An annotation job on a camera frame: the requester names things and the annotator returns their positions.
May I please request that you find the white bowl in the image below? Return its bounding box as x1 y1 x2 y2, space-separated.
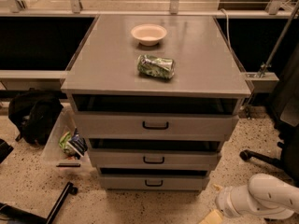
131 24 167 46

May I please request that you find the metal diagonal rod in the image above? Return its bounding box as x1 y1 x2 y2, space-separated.
255 0 299 78

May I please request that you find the black backpack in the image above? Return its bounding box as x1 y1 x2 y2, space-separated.
8 90 63 145

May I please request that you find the black stand base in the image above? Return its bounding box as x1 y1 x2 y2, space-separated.
0 182 78 224

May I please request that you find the grey drawer cabinet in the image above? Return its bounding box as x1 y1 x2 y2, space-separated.
61 14 252 117

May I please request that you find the black office chair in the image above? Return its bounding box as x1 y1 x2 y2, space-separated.
239 47 299 187

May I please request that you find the grey bottom drawer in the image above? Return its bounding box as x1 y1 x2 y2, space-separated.
99 175 209 191

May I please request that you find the green chip bag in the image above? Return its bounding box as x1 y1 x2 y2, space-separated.
137 54 175 79

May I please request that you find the grey drawer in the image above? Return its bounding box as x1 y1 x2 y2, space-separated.
74 112 238 141
89 149 221 171
99 175 209 191

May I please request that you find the green snack bag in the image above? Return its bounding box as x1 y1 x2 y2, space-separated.
59 132 71 156

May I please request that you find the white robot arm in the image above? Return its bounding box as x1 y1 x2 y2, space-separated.
198 174 299 224

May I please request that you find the dark blue snack bag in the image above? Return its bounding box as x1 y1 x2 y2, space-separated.
66 130 88 157

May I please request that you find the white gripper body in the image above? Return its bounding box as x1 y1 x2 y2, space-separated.
215 187 240 218

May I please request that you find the grey middle drawer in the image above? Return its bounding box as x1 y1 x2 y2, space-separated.
89 149 221 171

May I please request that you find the white cable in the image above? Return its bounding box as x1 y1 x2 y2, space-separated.
220 8 233 51

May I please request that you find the grey top drawer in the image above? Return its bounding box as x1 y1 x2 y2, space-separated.
74 112 238 141

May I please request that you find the black object at left edge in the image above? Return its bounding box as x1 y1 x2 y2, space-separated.
0 139 13 163

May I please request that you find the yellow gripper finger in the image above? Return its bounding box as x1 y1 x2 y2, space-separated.
199 209 223 224

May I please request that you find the clear plastic bin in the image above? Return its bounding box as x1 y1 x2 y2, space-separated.
41 106 93 175

